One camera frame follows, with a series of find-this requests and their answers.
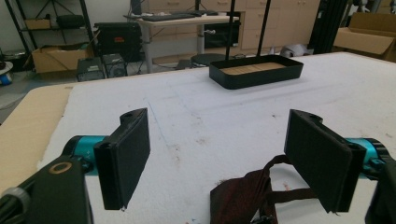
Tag black tray with wooden bottom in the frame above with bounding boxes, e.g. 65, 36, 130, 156
208, 54, 304, 91

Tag large black case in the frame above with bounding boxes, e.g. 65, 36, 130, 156
93, 21, 143, 63

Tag light wooden cabinets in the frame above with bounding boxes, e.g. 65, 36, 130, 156
145, 0, 321, 64

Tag black metal stand pole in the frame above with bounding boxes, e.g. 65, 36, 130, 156
224, 0, 238, 61
256, 0, 272, 58

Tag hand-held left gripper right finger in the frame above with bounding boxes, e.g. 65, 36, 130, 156
283, 108, 368, 215

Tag small black equipment box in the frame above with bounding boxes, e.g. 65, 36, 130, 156
102, 52, 128, 79
76, 56, 106, 83

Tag blue and white roll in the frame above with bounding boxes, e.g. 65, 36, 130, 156
0, 61, 14, 87

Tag white crumpled cloth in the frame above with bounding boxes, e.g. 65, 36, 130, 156
280, 43, 315, 59

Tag white foam table cover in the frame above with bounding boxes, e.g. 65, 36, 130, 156
36, 51, 396, 224

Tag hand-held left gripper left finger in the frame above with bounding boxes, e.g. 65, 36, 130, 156
93, 107, 151, 211

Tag black keyboard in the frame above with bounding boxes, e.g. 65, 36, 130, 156
141, 12, 197, 22

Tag large open cardboard box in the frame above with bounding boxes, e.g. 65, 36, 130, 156
332, 11, 396, 63

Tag round black stool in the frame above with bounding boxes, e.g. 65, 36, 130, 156
190, 52, 227, 67

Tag black computer under desk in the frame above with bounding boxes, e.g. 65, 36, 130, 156
204, 21, 242, 49

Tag dark red strapped cloth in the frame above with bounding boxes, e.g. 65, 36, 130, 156
209, 154, 318, 224

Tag light wooden desk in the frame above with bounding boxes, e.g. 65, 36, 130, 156
135, 14, 241, 75

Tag small cardboard box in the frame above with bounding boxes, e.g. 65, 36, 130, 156
24, 18, 52, 31

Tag black metal shelf rack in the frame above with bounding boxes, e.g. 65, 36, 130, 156
4, 0, 95, 63

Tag black bag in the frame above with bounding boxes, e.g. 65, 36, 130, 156
55, 14, 86, 29

